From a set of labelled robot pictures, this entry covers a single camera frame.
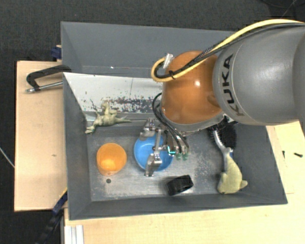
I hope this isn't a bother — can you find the blue ball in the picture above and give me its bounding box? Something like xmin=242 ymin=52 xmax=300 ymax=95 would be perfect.
xmin=133 ymin=135 xmax=174 ymax=173

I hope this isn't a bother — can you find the green toy dinosaur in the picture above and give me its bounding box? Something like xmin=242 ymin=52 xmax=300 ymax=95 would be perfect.
xmin=84 ymin=101 xmax=133 ymax=135

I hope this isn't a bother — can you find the orange cup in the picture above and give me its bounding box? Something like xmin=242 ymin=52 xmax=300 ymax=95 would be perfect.
xmin=96 ymin=142 xmax=128 ymax=176

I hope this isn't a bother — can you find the pale wood board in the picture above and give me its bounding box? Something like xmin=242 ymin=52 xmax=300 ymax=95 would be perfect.
xmin=14 ymin=60 xmax=68 ymax=212

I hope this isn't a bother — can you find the pale green plush toy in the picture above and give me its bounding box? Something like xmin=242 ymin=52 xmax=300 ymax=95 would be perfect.
xmin=217 ymin=153 xmax=249 ymax=195

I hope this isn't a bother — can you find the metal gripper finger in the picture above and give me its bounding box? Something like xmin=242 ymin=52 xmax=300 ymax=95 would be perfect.
xmin=144 ymin=151 xmax=163 ymax=177
xmin=139 ymin=117 xmax=160 ymax=141

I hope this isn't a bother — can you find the grey metal bin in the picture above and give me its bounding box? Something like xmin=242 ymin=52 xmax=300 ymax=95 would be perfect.
xmin=60 ymin=21 xmax=288 ymax=221

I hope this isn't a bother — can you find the black ring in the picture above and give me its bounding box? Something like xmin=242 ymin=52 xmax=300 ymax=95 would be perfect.
xmin=164 ymin=174 xmax=195 ymax=197

